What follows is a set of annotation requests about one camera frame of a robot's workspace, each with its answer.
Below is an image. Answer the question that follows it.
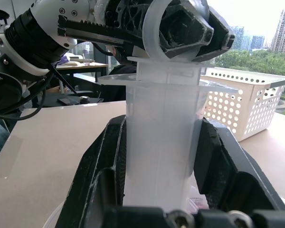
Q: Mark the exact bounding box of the white perforated plastic basket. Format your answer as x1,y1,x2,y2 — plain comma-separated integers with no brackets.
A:
199,66,285,143

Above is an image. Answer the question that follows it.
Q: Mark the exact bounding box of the large translucent plastic syringe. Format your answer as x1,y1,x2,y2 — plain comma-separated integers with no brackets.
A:
97,0,239,210

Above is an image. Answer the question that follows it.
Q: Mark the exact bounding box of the purple object on desk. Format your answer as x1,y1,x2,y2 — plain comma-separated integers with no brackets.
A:
59,55,74,65

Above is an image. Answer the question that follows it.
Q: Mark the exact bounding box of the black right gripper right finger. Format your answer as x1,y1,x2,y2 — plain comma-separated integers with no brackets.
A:
192,117,285,212

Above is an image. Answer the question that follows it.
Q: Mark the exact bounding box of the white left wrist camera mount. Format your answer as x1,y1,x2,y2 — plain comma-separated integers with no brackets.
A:
28,0,97,50

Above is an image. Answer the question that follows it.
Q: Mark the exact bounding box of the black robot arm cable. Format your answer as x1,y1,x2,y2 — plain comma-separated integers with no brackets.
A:
0,65,56,120

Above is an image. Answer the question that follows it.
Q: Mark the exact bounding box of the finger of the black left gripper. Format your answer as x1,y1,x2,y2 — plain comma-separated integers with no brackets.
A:
159,4,215,53
194,5,236,63

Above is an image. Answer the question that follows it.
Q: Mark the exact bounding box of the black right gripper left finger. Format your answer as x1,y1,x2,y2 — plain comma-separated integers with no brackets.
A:
55,114,128,228

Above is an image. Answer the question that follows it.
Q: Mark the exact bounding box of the wooden background desk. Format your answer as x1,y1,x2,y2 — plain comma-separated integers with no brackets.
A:
55,62,109,79

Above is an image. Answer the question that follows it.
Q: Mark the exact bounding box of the black office chair back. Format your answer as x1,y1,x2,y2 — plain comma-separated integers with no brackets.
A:
108,64,138,78

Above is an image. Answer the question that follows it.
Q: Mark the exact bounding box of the small black flat device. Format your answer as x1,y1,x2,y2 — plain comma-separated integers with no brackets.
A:
57,96,79,105

